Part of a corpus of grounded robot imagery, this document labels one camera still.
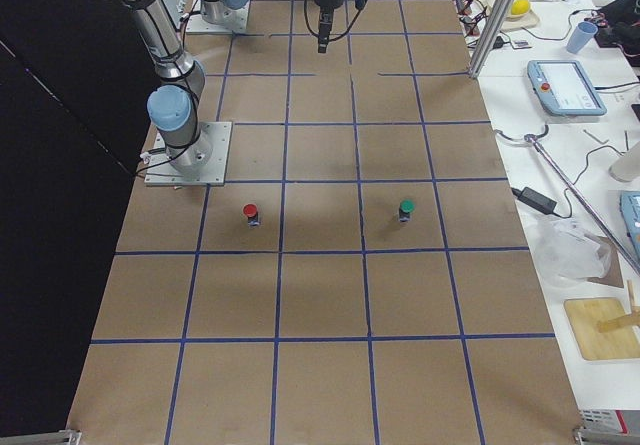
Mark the blue teach pendant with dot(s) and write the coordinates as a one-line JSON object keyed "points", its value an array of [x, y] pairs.
{"points": [[564, 89]]}

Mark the metal cane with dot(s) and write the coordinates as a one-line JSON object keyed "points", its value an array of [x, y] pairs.
{"points": [[533, 140]]}

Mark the red push button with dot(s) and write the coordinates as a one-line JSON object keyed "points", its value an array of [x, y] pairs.
{"points": [[252, 214]]}

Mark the yellow lemon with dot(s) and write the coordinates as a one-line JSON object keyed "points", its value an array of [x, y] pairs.
{"points": [[519, 8]]}

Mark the beige tray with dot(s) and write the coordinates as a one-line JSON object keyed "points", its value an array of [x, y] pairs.
{"points": [[528, 20]]}

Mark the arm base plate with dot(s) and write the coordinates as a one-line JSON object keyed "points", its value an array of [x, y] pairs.
{"points": [[204, 163], [235, 20]]}

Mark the light blue cup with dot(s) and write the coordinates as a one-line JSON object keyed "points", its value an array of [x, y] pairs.
{"points": [[580, 37]]}

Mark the wooden cutting board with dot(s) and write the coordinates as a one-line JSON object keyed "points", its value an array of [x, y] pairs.
{"points": [[602, 328]]}

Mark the aluminium frame post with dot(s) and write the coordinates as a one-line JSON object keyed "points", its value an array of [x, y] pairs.
{"points": [[484, 46]]}

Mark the black power adapter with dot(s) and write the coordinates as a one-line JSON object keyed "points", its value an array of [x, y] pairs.
{"points": [[535, 200]]}

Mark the clear plastic bag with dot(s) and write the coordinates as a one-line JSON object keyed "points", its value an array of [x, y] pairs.
{"points": [[565, 253]]}

